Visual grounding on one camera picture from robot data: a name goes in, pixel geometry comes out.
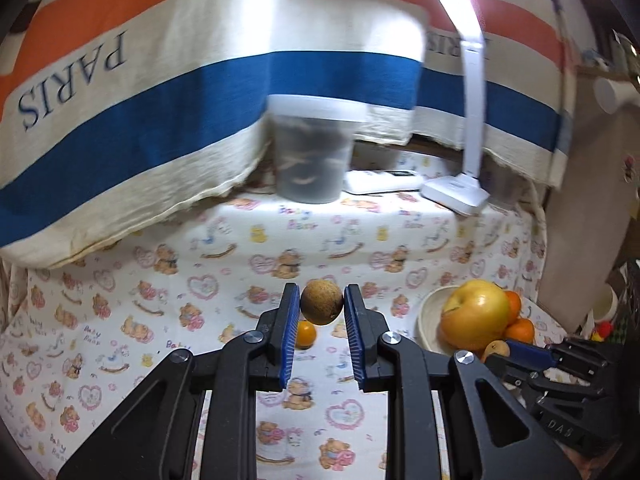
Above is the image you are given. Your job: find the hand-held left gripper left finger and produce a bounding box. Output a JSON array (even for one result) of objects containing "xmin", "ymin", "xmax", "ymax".
[{"xmin": 56, "ymin": 283, "xmax": 301, "ymax": 480}]

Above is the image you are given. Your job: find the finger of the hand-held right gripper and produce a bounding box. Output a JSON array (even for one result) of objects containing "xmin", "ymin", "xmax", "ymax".
[
  {"xmin": 504, "ymin": 339, "xmax": 608, "ymax": 376},
  {"xmin": 492, "ymin": 357, "xmax": 591, "ymax": 406}
]

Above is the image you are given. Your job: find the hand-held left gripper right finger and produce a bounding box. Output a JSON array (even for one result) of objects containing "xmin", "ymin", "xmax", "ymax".
[{"xmin": 343, "ymin": 283, "xmax": 583, "ymax": 480}]

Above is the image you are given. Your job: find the large orange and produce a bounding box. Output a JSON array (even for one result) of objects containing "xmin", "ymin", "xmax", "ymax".
[
  {"xmin": 502, "ymin": 290, "xmax": 522, "ymax": 326},
  {"xmin": 502, "ymin": 317, "xmax": 535, "ymax": 345}
]

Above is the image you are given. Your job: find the brown longan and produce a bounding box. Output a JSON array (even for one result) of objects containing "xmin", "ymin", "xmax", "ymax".
[
  {"xmin": 481, "ymin": 340, "xmax": 512, "ymax": 363},
  {"xmin": 300, "ymin": 280, "xmax": 345, "ymax": 326}
]

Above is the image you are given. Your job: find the yellow apple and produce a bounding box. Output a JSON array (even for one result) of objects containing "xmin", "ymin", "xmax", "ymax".
[{"xmin": 439, "ymin": 280, "xmax": 511, "ymax": 351}]

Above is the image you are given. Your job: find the cream round plate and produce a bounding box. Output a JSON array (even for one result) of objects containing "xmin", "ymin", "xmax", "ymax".
[{"xmin": 416, "ymin": 286, "xmax": 538, "ymax": 361}]

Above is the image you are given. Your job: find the small yellow cherry tomato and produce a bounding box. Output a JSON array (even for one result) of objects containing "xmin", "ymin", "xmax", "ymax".
[{"xmin": 295, "ymin": 321, "xmax": 318, "ymax": 350}]

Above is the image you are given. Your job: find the white cup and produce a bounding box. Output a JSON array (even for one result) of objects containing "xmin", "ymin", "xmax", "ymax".
[{"xmin": 592, "ymin": 285, "xmax": 621, "ymax": 323}]

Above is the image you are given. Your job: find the bear printed cloth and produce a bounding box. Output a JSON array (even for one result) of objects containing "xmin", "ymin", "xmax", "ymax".
[{"xmin": 0, "ymin": 180, "xmax": 568, "ymax": 480}]

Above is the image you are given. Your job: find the brown cardboard sheet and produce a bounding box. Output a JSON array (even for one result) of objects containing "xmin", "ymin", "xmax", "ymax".
[{"xmin": 537, "ymin": 75, "xmax": 640, "ymax": 331}]

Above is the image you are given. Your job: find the white remote control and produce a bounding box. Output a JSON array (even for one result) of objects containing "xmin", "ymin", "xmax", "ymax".
[{"xmin": 341, "ymin": 170, "xmax": 426, "ymax": 195}]

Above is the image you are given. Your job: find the translucent plastic container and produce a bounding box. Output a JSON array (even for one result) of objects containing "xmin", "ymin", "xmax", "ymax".
[{"xmin": 268, "ymin": 95, "xmax": 368, "ymax": 205}]

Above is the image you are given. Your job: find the white desk lamp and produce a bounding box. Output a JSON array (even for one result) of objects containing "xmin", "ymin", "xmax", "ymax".
[{"xmin": 419, "ymin": 0, "xmax": 490, "ymax": 217}]

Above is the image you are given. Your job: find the striped orange blue cloth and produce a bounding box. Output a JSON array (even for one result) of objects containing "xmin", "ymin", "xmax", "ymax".
[{"xmin": 0, "ymin": 0, "xmax": 601, "ymax": 266}]

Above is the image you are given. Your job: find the white tube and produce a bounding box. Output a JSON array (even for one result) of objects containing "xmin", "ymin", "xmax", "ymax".
[{"xmin": 594, "ymin": 77, "xmax": 636, "ymax": 113}]

